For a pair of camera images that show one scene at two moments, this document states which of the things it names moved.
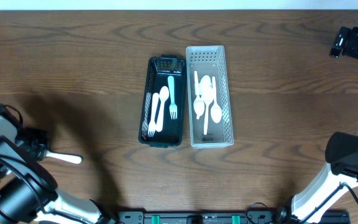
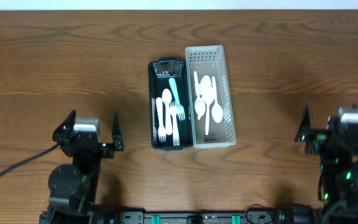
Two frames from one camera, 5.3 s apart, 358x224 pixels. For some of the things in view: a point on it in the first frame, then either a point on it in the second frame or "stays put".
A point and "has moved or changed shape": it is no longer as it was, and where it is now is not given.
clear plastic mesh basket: (209, 97) stays put
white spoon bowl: (215, 112) stays put
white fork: (73, 158) -> (173, 114)
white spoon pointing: (207, 92) stays put
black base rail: (252, 217) stays put
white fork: (152, 126) -> (161, 130)
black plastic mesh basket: (163, 109) has moved or changed shape
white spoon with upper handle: (199, 105) stays put
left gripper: (38, 149) -> (87, 142)
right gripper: (344, 42) -> (331, 140)
